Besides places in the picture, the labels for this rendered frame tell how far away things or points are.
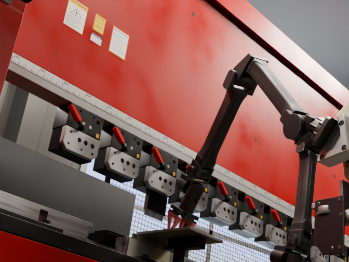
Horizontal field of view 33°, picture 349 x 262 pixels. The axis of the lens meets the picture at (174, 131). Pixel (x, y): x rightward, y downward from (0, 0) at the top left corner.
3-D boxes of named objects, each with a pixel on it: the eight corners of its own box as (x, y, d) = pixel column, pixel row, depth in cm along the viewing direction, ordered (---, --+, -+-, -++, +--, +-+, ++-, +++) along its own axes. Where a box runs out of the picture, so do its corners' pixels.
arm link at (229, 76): (236, 73, 195) (261, 80, 200) (228, 66, 199) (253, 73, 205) (188, 180, 209) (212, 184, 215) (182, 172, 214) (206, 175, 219)
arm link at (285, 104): (242, 44, 195) (265, 51, 200) (223, 77, 201) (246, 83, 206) (305, 123, 162) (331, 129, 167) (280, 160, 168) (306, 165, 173)
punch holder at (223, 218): (214, 215, 242) (218, 178, 249) (198, 217, 248) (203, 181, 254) (236, 225, 252) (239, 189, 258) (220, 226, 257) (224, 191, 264)
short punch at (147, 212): (146, 214, 218) (149, 190, 222) (142, 214, 220) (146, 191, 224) (164, 221, 225) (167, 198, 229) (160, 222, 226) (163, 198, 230)
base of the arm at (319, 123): (330, 116, 154) (358, 132, 161) (311, 107, 161) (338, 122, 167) (314, 145, 155) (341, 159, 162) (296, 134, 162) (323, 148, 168)
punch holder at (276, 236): (268, 240, 268) (270, 206, 274) (253, 241, 273) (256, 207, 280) (286, 248, 277) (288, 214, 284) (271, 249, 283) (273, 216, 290)
